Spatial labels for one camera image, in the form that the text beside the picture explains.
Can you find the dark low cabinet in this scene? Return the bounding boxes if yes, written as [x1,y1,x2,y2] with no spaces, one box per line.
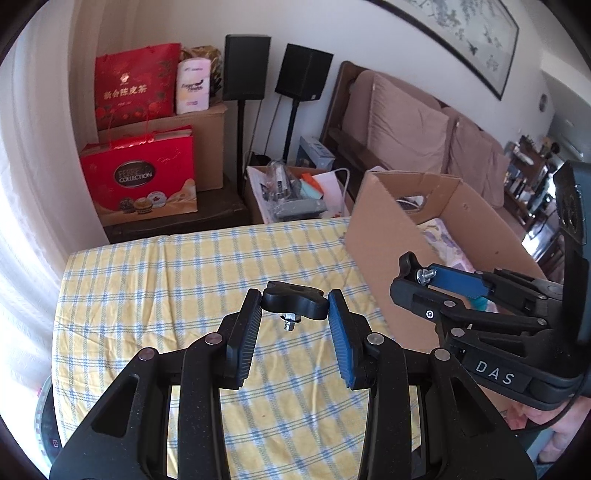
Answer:
[99,191,252,244]

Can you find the red chocolate gift bag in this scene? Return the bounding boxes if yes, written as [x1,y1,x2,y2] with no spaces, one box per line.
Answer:
[78,124,199,227]

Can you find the black speaker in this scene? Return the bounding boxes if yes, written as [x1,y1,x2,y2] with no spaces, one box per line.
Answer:
[223,34,271,101]
[275,44,334,102]

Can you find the black star knob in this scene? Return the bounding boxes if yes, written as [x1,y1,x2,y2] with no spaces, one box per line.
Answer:
[261,281,329,333]

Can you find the white sheer curtain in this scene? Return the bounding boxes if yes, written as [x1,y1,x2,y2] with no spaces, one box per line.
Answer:
[0,14,108,416]

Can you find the large brown sofa cushion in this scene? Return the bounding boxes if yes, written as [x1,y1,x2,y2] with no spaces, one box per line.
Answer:
[367,73,451,175]

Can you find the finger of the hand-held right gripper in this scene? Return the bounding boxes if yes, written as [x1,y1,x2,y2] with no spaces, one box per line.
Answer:
[389,274,563,352]
[433,266,565,320]

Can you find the grey pouch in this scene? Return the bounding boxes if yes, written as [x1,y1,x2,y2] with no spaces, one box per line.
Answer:
[276,198,325,221]

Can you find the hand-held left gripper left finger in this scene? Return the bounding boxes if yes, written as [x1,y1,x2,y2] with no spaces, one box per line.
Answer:
[48,288,263,480]

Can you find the cardboard box of clutter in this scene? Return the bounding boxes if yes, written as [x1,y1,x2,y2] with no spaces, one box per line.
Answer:
[244,164,356,225]

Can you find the white tissue pack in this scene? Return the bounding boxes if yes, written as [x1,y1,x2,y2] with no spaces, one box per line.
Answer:
[175,58,213,115]

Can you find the yellow checked tablecloth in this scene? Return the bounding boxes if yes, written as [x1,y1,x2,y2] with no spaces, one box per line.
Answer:
[53,217,416,480]

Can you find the clear plastic bag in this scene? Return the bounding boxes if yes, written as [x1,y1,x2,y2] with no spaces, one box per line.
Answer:
[264,158,296,206]

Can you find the brown cardboard carton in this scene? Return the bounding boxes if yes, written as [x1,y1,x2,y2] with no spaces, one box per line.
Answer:
[97,102,229,192]

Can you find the translucent plastic bin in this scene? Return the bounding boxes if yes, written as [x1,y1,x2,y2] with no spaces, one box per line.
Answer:
[34,374,63,467]

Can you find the black speaker stand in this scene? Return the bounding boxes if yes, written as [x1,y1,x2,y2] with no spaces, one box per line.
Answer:
[236,99,246,195]
[283,99,301,162]

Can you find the person's right hand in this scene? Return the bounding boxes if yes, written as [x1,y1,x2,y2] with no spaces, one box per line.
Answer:
[525,398,591,466]

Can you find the wooden sofa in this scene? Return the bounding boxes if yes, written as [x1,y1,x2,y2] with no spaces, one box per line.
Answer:
[321,60,532,241]

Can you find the framed ink painting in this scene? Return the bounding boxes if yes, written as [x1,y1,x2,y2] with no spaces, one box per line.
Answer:
[365,0,520,101]

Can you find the white paper sheet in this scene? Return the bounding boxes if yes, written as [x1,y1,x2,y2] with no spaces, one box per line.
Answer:
[313,173,348,217]

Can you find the blue white product box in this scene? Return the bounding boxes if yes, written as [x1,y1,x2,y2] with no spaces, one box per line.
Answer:
[297,136,336,169]

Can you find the red tea gift bag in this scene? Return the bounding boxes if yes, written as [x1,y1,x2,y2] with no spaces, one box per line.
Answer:
[95,42,182,131]

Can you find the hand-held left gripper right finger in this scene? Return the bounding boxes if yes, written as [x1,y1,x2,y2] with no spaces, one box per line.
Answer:
[327,289,539,480]

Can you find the dark shelf with bottles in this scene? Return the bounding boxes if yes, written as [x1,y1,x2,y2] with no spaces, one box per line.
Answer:
[503,134,571,264]

